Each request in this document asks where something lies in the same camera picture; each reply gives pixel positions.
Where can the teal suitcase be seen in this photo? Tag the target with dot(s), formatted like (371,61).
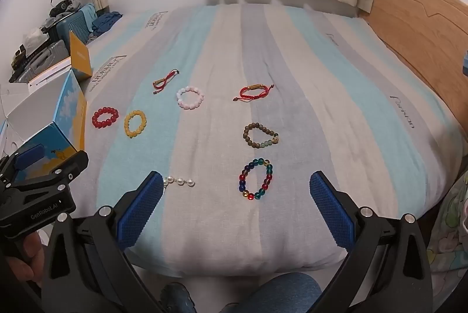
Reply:
(75,24)

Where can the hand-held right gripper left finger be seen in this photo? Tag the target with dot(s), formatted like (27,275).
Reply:
(140,214)

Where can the grey suitcase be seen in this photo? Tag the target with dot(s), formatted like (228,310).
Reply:
(40,59)

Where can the pastel printed blanket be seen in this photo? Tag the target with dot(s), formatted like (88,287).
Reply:
(449,225)

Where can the black bag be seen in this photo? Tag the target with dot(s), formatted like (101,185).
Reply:
(62,8)

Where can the clear plastic bag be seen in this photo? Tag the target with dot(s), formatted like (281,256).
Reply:
(34,35)

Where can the striped bed blanket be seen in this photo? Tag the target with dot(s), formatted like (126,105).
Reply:
(219,42)

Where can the person's jeans leg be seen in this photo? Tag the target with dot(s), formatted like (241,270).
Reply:
(278,293)

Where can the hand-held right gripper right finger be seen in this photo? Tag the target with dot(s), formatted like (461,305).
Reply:
(331,212)

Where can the blue and white cardboard box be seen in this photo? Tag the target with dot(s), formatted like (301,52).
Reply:
(69,108)

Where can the wooden headboard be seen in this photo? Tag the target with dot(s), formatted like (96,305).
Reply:
(413,17)

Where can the person's left hand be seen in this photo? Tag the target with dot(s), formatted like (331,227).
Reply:
(31,258)

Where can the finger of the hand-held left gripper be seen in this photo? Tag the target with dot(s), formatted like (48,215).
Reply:
(31,154)
(69,165)

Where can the blue clothes pile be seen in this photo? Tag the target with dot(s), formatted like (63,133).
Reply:
(106,20)

